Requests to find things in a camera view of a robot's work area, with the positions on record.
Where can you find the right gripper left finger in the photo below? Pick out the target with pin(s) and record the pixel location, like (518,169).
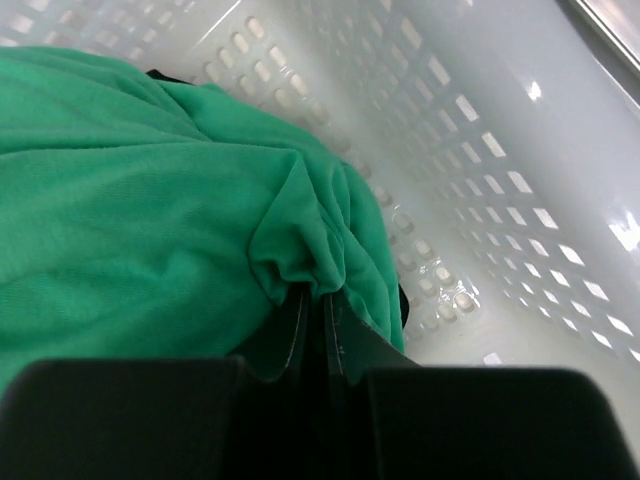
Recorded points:
(234,417)

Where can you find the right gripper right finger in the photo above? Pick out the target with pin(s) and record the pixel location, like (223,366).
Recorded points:
(393,419)

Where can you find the black tank top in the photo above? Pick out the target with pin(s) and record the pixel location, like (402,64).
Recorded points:
(403,299)

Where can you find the green tank top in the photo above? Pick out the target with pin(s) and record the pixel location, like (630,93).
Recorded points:
(147,218)

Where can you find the white plastic basket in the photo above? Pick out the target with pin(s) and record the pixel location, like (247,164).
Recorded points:
(500,138)

